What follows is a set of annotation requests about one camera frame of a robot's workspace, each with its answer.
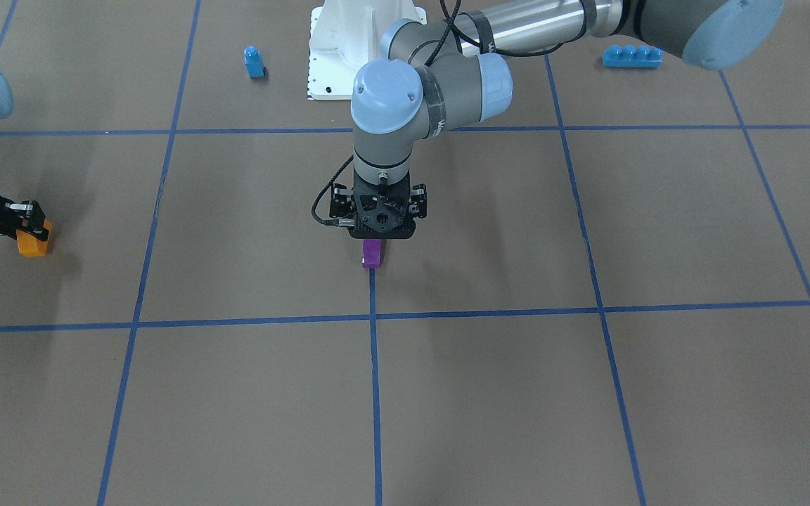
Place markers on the small blue block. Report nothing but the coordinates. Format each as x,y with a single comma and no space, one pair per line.
253,62

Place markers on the orange trapezoid block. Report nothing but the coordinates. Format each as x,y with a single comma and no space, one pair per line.
30,246

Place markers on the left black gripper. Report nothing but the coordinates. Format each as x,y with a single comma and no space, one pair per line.
339,201

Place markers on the purple trapezoid block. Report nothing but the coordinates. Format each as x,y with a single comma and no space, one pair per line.
372,253

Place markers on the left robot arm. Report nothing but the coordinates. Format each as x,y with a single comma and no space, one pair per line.
433,78

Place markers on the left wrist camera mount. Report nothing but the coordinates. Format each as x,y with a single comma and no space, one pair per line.
342,206

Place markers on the long blue block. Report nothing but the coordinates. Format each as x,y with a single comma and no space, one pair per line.
632,57

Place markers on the white camera pillar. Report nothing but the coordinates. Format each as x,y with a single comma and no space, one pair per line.
344,36

